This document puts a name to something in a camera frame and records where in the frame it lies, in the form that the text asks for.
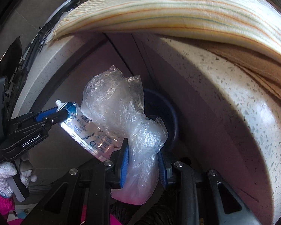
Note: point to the clear plastic bag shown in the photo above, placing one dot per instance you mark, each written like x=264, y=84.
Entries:
x=112, y=103

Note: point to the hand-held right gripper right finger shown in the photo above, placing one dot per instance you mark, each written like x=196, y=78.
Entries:
x=161, y=170

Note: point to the person's left forearm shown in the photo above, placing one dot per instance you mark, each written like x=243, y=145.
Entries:
x=0, y=206

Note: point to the blue white spout pouch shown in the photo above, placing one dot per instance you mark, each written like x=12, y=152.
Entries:
x=89, y=133

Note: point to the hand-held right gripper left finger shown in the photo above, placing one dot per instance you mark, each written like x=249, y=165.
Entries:
x=124, y=166

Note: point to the person's pink clothing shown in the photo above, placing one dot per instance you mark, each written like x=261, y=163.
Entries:
x=96, y=216

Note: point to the dark round trash bin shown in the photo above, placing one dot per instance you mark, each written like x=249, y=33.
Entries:
x=165, y=107

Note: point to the person's left hand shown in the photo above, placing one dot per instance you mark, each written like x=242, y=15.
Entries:
x=2, y=175

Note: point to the striped cloth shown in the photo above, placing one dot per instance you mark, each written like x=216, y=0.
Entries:
x=178, y=11

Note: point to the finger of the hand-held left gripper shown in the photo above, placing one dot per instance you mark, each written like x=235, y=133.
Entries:
x=46, y=114
x=57, y=119

